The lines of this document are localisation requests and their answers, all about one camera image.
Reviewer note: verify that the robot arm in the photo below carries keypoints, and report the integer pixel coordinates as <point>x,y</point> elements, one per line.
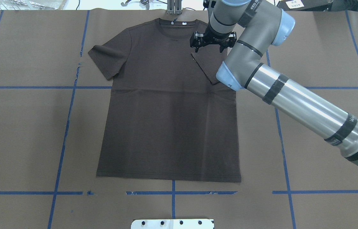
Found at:
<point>249,27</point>

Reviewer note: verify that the white column pedestal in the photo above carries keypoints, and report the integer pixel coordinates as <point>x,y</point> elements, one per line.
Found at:
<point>173,224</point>

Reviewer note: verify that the black box with label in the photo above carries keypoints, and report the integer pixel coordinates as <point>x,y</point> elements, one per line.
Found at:
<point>304,5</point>

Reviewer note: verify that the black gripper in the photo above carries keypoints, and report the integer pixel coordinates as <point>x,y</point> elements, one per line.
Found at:
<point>212,38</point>

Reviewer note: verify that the aluminium frame post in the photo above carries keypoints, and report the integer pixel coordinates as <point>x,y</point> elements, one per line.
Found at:
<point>174,7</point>

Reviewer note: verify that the brown t-shirt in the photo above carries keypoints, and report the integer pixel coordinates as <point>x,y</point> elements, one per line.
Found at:
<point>169,117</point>

